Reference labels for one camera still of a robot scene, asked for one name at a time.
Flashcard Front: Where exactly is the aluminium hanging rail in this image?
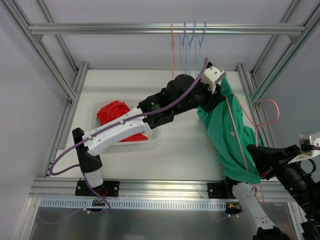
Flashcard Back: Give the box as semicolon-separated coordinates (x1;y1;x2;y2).
28;22;306;36

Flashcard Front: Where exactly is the white slotted cable duct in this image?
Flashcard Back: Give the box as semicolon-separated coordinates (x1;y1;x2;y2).
39;198;227;212

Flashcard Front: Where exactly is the grey tank top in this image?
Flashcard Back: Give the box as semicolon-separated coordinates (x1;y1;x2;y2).
95;118;101;127

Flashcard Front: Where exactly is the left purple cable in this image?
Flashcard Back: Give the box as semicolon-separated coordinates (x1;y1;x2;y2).
48;57;210;177

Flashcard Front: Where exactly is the light blue hanger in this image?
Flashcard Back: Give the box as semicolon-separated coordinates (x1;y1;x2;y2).
178;22;187;74
195;22;207;76
187;22;197;75

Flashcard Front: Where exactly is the aluminium frame left post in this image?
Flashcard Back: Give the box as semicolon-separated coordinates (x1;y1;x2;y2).
0;0;90;108

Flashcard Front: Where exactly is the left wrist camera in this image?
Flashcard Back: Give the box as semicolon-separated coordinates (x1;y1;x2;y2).
200;64;227;94

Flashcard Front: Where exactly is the aluminium frame post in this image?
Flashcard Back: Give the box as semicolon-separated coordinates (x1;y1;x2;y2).
236;0;320;105
0;0;90;108

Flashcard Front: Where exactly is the white plastic basket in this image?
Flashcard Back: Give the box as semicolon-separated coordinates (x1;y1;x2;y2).
88;98;160;154

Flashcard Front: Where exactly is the aluminium front rail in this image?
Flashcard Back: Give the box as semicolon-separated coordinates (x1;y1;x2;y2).
28;177;294;202

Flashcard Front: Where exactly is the aluminium frame right post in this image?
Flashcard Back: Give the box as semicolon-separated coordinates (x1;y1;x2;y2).
236;0;320;105

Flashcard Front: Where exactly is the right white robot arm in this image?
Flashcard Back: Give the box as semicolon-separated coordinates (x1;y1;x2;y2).
223;144;320;240

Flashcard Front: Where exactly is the red tank top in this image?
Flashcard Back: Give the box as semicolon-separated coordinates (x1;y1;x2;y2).
96;100;148;143

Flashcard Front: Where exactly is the pink hanger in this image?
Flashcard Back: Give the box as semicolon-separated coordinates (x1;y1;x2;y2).
170;22;175;80
224;94;280;204

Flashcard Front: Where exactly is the green tank top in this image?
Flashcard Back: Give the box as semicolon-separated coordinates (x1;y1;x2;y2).
197;78;261;184

